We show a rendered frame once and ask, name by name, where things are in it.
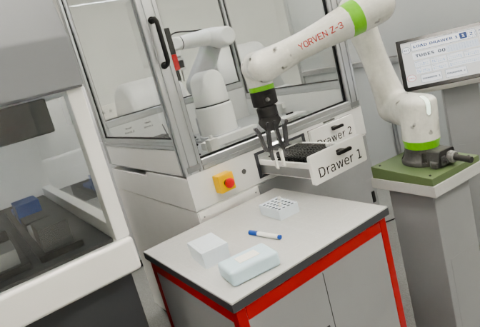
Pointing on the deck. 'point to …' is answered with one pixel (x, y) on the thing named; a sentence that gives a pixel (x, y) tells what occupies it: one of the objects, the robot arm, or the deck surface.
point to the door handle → (161, 41)
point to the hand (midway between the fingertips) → (278, 158)
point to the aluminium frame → (178, 131)
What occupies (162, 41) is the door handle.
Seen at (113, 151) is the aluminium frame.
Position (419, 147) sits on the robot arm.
